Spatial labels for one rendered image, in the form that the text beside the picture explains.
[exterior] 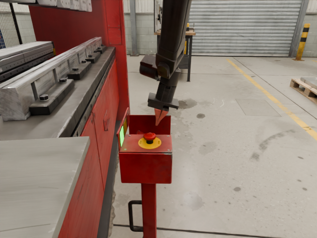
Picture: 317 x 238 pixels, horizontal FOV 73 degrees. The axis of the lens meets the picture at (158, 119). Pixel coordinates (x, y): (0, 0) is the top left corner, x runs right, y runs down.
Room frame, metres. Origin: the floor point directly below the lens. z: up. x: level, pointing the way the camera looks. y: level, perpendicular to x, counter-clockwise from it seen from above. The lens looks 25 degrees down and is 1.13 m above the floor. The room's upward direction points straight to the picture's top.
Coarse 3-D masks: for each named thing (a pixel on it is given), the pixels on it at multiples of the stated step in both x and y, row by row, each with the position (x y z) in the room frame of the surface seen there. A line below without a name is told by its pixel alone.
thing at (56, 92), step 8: (72, 80) 0.85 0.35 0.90; (56, 88) 0.74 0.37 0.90; (64, 88) 0.74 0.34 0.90; (48, 96) 0.65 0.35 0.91; (56, 96) 0.65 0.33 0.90; (64, 96) 0.72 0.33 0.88; (32, 104) 0.58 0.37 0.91; (40, 104) 0.58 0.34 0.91; (48, 104) 0.58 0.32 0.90; (56, 104) 0.63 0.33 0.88; (32, 112) 0.57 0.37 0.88; (40, 112) 0.57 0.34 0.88; (48, 112) 0.57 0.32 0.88
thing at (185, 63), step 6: (156, 6) 4.41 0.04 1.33; (156, 12) 4.41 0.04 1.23; (156, 18) 4.40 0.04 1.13; (156, 30) 4.40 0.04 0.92; (186, 30) 4.39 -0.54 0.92; (192, 30) 4.92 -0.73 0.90; (186, 36) 4.14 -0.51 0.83; (186, 42) 5.78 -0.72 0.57; (186, 48) 5.77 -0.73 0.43; (186, 54) 5.75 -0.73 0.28; (186, 60) 4.86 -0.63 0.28; (180, 66) 4.24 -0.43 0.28; (186, 66) 4.24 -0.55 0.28
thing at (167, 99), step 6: (162, 84) 0.65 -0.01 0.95; (162, 90) 0.64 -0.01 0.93; (168, 90) 0.64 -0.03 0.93; (174, 90) 0.65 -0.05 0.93; (150, 96) 0.66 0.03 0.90; (156, 96) 0.66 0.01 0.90; (162, 96) 0.64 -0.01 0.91; (168, 96) 0.64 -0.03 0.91; (162, 102) 0.64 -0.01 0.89; (168, 102) 0.64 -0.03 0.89; (174, 102) 0.66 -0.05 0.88
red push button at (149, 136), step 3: (150, 132) 0.59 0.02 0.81; (144, 135) 0.57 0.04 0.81; (147, 135) 0.57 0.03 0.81; (150, 135) 0.57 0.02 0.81; (153, 135) 0.57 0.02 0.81; (144, 138) 0.56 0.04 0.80; (147, 138) 0.55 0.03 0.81; (150, 138) 0.55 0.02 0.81; (153, 138) 0.56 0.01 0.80; (147, 141) 0.56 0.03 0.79; (150, 141) 0.56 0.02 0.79
